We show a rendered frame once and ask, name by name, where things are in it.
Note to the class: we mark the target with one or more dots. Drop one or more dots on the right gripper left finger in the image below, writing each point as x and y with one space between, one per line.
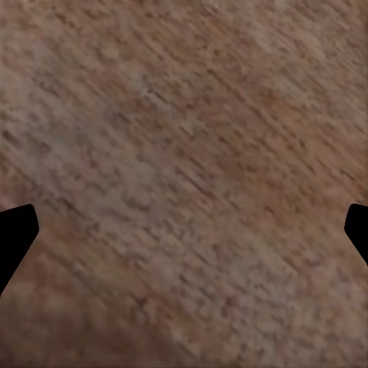
18 229

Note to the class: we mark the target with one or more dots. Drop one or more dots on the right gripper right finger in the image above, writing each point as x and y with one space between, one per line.
356 227

